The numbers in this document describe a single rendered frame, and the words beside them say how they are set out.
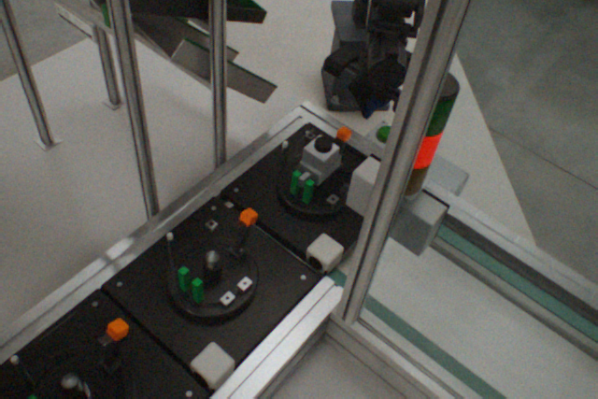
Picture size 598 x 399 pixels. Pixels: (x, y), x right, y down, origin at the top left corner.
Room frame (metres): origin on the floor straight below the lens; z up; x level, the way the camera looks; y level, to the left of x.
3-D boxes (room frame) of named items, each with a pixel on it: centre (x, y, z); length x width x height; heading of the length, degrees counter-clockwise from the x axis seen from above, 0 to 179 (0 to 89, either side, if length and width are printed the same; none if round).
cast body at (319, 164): (0.66, -0.02, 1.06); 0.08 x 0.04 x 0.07; 147
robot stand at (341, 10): (1.09, -0.09, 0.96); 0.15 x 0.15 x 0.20; 12
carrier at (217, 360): (0.46, 0.12, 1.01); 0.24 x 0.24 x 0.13; 57
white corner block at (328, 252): (0.54, -0.05, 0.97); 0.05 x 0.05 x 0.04; 57
